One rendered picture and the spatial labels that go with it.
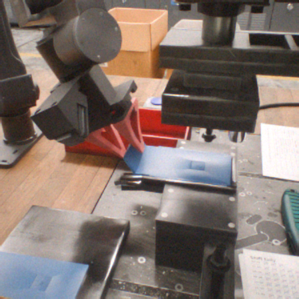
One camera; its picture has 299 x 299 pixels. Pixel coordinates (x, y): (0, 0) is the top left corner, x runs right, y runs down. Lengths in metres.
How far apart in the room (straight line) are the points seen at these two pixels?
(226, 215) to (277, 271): 0.08
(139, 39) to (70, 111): 2.35
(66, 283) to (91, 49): 0.28
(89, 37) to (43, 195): 0.33
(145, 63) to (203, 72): 2.40
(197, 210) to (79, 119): 0.19
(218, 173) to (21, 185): 0.35
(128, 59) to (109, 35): 2.41
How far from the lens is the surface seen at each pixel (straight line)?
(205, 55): 0.38
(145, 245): 0.51
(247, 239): 0.54
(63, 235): 0.51
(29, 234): 0.53
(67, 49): 0.40
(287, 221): 0.55
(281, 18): 4.94
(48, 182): 0.65
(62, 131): 0.40
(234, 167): 0.51
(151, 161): 0.51
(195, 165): 0.51
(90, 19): 0.39
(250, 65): 0.38
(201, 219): 0.43
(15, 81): 0.69
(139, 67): 2.80
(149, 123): 0.76
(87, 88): 0.44
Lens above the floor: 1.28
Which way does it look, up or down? 32 degrees down
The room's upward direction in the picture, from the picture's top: straight up
